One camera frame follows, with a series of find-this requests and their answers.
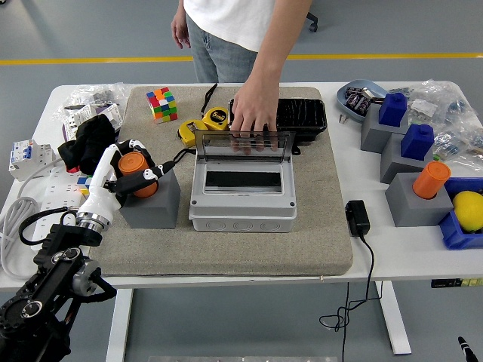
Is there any white table leg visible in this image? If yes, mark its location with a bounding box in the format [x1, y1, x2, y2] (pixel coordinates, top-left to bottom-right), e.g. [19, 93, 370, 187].
[375, 281, 412, 355]
[105, 288, 135, 362]

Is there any blue storage bin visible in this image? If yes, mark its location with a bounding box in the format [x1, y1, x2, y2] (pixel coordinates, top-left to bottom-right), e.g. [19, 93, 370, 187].
[438, 176, 483, 250]

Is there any clear bag of parts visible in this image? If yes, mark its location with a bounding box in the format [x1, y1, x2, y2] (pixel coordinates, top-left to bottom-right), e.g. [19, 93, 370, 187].
[432, 126, 483, 170]
[388, 78, 472, 127]

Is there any yellow fruit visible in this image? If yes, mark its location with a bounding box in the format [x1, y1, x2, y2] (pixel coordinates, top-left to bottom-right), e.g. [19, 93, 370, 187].
[451, 190, 483, 233]

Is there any person's right hand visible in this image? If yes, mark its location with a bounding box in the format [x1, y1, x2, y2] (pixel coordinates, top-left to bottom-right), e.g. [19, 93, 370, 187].
[171, 7, 192, 50]

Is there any black adapter cord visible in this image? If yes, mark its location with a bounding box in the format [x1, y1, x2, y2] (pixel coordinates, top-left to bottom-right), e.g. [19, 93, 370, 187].
[318, 233, 384, 362]

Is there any blue plastic block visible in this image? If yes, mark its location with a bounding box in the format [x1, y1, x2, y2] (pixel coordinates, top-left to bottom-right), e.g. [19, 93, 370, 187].
[378, 92, 408, 127]
[399, 124, 435, 161]

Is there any black plastic tray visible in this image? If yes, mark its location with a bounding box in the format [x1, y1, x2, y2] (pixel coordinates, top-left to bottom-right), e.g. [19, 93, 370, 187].
[228, 98, 328, 155]

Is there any clear bag with dark parts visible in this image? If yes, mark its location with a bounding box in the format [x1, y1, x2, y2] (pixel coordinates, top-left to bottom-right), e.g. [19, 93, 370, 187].
[52, 81, 133, 121]

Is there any white power strip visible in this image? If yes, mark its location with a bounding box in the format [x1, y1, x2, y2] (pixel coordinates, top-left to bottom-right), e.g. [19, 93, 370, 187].
[32, 165, 94, 246]

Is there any grey-brown table mat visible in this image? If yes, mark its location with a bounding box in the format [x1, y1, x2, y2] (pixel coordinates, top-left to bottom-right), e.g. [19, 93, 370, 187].
[87, 85, 355, 278]

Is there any black cloth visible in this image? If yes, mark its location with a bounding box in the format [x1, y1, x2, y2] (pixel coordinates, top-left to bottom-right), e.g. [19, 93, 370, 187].
[57, 115, 118, 176]

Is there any orange cylinder battery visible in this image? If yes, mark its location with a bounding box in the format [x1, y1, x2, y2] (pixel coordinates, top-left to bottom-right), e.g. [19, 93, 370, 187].
[412, 161, 452, 200]
[118, 152, 158, 199]

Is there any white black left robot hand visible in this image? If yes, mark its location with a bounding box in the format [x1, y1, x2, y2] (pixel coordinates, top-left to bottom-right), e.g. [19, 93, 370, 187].
[78, 138, 175, 224]

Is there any black power adapter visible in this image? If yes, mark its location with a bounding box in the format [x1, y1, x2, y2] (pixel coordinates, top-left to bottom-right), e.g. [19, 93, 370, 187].
[345, 199, 371, 238]

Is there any silver brown small item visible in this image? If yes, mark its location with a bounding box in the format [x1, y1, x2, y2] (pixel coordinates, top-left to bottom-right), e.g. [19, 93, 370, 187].
[361, 87, 385, 103]

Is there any grey block with round hole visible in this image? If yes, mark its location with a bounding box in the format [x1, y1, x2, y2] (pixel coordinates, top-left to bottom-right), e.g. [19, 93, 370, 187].
[118, 168, 181, 230]

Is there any yellow tape measure black label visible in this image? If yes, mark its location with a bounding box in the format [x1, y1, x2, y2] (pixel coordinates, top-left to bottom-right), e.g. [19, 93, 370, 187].
[172, 119, 211, 164]

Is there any person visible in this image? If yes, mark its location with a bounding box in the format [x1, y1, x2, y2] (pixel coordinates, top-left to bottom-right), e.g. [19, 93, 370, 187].
[170, 0, 314, 156]

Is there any person's left hand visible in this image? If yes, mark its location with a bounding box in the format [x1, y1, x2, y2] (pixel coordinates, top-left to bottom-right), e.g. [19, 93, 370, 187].
[229, 81, 281, 156]

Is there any yellow tape measure 5m print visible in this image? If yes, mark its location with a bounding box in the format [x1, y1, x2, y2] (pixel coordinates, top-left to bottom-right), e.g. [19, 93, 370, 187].
[199, 82, 230, 133]

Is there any white socket box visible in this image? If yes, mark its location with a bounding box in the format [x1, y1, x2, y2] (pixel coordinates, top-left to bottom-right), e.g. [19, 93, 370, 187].
[62, 103, 124, 140]

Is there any large colourful puzzle cube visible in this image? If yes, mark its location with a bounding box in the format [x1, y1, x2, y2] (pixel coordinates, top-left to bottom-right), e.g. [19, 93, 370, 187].
[146, 87, 179, 124]

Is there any grey plastic junction box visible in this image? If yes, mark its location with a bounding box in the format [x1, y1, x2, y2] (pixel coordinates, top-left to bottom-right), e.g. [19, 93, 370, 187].
[188, 153, 297, 234]

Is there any grey block holder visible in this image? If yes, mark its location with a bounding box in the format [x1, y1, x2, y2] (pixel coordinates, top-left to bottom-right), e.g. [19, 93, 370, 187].
[360, 103, 411, 154]
[384, 172, 455, 228]
[380, 132, 435, 185]

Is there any light blue dish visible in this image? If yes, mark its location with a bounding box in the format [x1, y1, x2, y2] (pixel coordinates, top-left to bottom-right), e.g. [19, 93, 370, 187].
[336, 78, 389, 122]

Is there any black table control panel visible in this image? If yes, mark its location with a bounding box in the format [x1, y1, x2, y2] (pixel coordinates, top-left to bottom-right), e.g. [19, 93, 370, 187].
[431, 278, 483, 290]

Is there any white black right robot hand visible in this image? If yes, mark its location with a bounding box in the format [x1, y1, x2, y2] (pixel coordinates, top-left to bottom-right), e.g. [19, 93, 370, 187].
[457, 336, 477, 362]

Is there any small colourful puzzle cube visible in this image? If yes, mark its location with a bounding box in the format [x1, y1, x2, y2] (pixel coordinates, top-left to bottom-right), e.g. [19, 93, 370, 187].
[75, 175, 94, 196]

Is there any white blue circuit breaker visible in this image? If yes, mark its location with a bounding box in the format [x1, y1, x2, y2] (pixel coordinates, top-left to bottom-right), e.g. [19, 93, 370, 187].
[8, 138, 54, 182]

